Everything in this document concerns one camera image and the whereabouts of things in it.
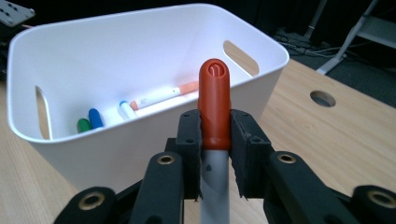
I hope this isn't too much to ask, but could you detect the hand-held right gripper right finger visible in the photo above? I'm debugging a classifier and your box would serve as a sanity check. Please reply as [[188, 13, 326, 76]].
[[231, 108, 276, 200]]

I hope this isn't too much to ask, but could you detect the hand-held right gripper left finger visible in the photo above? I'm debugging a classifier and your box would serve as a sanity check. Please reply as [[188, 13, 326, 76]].
[[176, 108, 203, 200]]

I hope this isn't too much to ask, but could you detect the rust red capped white marker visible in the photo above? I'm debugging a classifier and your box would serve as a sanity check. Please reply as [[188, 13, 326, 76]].
[[197, 58, 232, 224]]

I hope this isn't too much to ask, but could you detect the peach capped white marker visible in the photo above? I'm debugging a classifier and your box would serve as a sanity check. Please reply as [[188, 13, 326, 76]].
[[129, 80, 200, 111]]

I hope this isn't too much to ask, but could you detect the light blue capped white marker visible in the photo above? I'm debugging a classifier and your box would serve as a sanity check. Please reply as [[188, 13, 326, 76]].
[[118, 100, 138, 121]]

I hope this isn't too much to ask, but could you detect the white plastic storage bin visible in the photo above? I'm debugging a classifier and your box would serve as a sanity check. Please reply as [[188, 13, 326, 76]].
[[6, 3, 290, 194]]

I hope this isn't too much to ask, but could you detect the dark blue capped white marker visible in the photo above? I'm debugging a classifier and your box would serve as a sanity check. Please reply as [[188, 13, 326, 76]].
[[88, 107, 106, 130]]

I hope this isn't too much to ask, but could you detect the green capped white marker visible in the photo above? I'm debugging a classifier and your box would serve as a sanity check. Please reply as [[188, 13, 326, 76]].
[[76, 118, 93, 134]]

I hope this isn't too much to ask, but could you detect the white metal stand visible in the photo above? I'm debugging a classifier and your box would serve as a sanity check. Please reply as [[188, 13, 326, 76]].
[[303, 0, 396, 76]]

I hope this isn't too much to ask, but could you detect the bundle of floor cables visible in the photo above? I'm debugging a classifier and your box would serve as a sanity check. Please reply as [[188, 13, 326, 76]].
[[274, 27, 368, 60]]

